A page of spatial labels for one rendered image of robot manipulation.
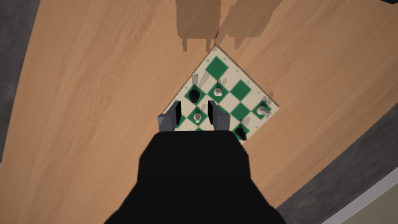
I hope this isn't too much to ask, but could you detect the white pawn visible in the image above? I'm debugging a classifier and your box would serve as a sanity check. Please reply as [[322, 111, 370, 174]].
[[194, 113, 201, 123], [214, 88, 222, 96]]

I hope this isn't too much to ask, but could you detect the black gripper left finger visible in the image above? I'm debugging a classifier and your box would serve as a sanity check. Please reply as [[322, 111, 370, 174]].
[[157, 101, 182, 132]]

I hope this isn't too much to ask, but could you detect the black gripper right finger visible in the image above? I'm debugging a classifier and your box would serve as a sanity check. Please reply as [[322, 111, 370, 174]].
[[208, 100, 231, 130]]

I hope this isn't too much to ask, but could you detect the green and white chessboard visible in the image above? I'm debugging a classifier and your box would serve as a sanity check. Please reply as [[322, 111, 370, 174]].
[[163, 46, 279, 144]]

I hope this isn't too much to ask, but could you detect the black chess piece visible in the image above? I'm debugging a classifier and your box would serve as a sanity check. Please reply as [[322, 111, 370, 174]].
[[189, 90, 200, 103], [235, 128, 247, 141]]

